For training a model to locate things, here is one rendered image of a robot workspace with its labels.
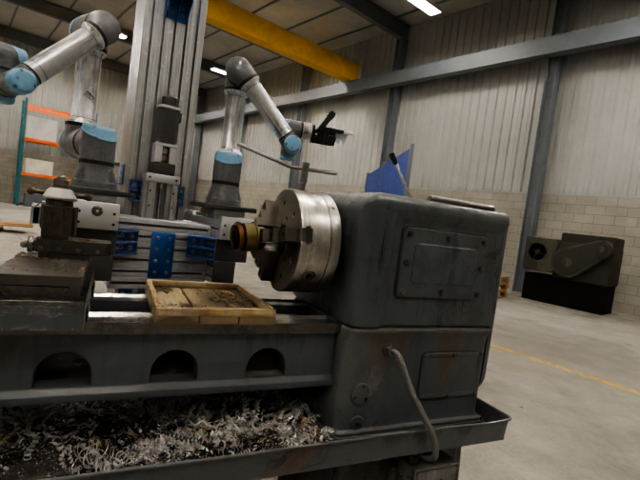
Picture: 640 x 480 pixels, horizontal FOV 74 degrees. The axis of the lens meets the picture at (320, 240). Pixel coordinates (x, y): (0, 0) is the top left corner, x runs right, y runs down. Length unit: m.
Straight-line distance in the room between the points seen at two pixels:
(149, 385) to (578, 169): 10.92
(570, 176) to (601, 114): 1.45
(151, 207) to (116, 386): 0.91
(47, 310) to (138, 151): 1.07
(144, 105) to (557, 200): 10.36
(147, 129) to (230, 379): 1.15
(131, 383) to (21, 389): 0.22
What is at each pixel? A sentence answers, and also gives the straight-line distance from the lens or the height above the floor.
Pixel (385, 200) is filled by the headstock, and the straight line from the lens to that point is 1.21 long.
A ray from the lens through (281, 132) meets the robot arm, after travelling 1.90.
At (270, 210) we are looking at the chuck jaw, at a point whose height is 1.16.
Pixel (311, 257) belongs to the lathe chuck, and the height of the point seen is 1.05.
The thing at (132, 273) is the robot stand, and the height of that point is 0.86.
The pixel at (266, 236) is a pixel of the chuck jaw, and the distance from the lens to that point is 1.22.
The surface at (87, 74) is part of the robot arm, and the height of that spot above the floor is 1.58.
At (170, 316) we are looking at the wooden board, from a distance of 1.09.
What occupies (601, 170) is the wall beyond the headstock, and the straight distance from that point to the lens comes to 11.33.
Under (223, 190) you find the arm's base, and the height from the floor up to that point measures 1.22.
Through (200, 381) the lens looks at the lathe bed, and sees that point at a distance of 1.18.
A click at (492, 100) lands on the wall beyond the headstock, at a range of 12.86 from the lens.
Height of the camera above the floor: 1.16
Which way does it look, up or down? 3 degrees down
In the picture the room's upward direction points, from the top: 7 degrees clockwise
